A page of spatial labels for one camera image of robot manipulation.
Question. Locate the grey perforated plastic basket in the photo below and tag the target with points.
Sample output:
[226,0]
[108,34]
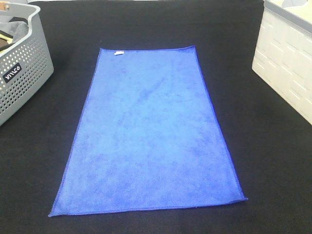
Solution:
[26,65]

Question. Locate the blue microfiber towel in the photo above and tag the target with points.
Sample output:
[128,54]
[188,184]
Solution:
[147,139]

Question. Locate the yellow and brown sponge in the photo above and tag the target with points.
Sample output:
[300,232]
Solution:
[6,40]

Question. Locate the white plastic storage crate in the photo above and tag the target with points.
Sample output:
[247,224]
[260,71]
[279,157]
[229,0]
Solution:
[283,53]

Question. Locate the grey cloth in basket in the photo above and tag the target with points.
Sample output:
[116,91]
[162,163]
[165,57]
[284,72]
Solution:
[18,29]

